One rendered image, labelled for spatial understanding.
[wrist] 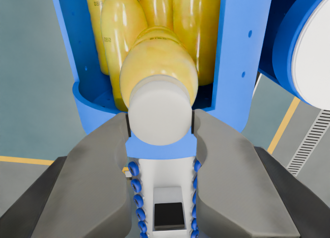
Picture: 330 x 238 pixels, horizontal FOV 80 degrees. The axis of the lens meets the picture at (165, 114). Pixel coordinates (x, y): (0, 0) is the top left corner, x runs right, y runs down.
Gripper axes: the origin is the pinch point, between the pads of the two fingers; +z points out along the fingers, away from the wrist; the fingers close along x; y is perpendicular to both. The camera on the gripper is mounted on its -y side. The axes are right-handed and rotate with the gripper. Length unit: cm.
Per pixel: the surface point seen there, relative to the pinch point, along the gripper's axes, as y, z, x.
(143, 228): 67, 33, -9
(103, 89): 8.8, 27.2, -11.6
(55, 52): 20, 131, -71
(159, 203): 50, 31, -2
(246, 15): -4.7, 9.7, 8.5
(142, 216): 59, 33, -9
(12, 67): 30, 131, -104
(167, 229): 51, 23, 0
